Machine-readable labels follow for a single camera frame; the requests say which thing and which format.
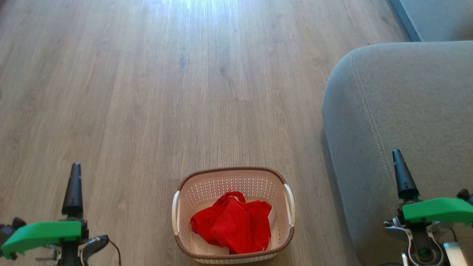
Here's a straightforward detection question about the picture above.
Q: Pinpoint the red cloth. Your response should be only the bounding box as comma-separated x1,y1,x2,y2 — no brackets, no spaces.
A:
190,191,273,255

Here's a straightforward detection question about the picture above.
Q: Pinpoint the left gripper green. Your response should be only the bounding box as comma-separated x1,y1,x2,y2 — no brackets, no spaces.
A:
0,163,89,259

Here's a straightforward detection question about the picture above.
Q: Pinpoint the grey fabric sofa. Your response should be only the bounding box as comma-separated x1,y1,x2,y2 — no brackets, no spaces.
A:
321,41,473,266

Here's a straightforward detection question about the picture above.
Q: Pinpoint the thin black cable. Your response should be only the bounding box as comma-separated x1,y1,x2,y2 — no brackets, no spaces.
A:
107,238,122,266

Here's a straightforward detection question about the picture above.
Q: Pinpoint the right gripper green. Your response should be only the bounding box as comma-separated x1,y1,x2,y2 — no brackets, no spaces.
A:
392,149,473,226

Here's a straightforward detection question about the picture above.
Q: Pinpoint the white brown-rimmed laundry basket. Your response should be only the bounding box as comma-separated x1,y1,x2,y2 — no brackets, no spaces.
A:
171,167,296,265

